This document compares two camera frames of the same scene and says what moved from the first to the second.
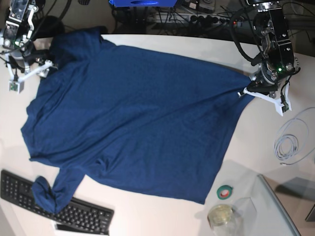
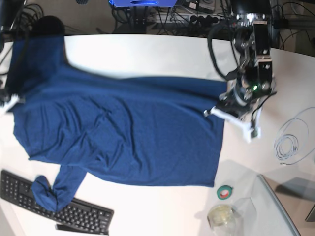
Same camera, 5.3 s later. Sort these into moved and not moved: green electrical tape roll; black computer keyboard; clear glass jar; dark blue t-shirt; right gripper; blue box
Moved: right gripper; dark blue t-shirt
Not moved: clear glass jar; black computer keyboard; blue box; green electrical tape roll
